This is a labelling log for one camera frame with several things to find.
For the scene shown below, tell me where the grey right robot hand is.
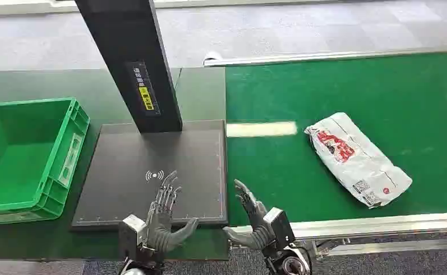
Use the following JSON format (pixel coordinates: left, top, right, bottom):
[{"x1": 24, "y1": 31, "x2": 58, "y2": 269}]
[{"x1": 222, "y1": 179, "x2": 276, "y2": 251}]

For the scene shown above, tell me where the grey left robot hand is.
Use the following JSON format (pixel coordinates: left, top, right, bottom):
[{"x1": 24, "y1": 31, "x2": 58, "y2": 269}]
[{"x1": 144, "y1": 170, "x2": 199, "y2": 254}]

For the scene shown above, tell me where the white plastic parcel bag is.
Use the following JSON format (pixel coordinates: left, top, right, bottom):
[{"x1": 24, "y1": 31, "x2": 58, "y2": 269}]
[{"x1": 304, "y1": 112, "x2": 413, "y2": 209}]

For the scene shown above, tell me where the green conveyor belt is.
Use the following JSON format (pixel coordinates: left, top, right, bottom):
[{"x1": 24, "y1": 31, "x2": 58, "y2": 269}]
[{"x1": 225, "y1": 51, "x2": 447, "y2": 227}]

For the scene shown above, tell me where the green plastic crate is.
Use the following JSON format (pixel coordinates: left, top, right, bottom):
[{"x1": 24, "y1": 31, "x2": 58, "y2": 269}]
[{"x1": 0, "y1": 97, "x2": 91, "y2": 227}]

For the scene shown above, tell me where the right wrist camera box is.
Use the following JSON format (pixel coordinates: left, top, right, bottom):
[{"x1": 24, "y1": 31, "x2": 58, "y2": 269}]
[{"x1": 262, "y1": 207, "x2": 296, "y2": 246}]

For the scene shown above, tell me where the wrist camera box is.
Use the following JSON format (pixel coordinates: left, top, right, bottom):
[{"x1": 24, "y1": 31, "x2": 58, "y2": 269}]
[
  {"x1": 117, "y1": 214, "x2": 147, "y2": 262},
  {"x1": 262, "y1": 207, "x2": 296, "y2": 246}
]

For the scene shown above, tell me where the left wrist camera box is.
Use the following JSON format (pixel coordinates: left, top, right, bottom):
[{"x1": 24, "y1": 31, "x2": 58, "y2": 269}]
[{"x1": 117, "y1": 214, "x2": 147, "y2": 262}]

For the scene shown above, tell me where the black scanner base plate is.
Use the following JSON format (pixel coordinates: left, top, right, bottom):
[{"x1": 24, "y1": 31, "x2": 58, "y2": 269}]
[{"x1": 70, "y1": 120, "x2": 229, "y2": 232}]

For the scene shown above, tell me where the aluminium conveyor frame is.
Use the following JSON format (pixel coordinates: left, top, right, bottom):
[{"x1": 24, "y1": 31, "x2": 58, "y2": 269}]
[{"x1": 203, "y1": 46, "x2": 447, "y2": 259}]

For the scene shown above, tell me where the black scanner post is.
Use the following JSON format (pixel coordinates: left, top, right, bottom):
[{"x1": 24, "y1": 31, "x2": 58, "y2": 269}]
[{"x1": 74, "y1": 0, "x2": 183, "y2": 134}]

